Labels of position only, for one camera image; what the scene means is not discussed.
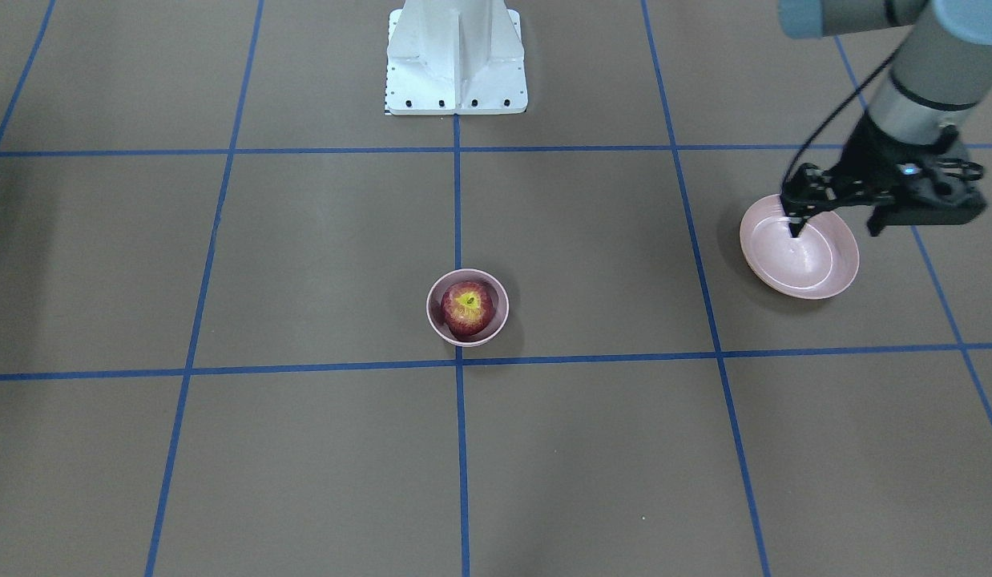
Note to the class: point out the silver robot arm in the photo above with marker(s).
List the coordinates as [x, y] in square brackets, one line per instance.
[940, 72]

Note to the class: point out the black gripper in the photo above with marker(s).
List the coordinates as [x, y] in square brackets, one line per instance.
[875, 150]

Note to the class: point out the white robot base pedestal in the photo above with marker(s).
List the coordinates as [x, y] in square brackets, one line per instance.
[455, 58]

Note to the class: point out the red apple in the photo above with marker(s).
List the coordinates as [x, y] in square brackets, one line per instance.
[467, 308]

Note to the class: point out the pink bowl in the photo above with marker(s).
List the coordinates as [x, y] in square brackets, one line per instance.
[432, 306]

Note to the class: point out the pink plate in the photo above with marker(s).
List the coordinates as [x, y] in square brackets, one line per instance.
[818, 263]

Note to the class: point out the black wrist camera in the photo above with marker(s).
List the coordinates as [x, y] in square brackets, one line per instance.
[939, 190]

